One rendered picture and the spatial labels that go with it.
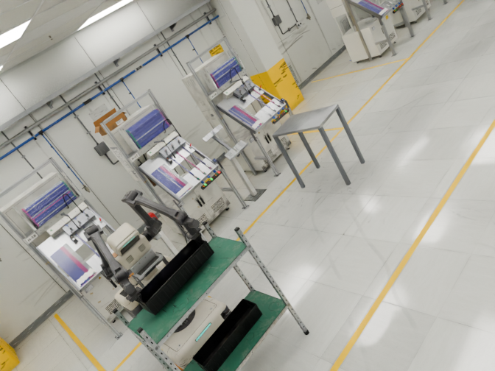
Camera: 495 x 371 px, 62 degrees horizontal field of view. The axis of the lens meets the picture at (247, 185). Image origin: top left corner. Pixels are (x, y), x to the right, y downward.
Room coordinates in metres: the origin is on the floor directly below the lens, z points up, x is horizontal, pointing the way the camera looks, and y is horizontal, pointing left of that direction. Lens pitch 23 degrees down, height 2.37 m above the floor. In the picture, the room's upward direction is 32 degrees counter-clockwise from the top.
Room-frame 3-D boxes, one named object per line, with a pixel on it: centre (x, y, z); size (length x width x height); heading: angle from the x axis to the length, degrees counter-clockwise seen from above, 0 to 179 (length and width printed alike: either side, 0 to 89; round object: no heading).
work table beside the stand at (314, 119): (4.48, -0.95, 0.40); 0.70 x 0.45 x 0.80; 37
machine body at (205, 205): (5.37, 0.80, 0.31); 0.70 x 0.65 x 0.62; 120
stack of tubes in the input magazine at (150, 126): (5.29, 0.68, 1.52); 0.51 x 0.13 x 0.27; 120
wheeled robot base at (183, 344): (3.15, 1.13, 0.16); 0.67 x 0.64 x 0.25; 31
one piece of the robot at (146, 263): (2.90, 0.98, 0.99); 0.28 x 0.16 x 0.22; 121
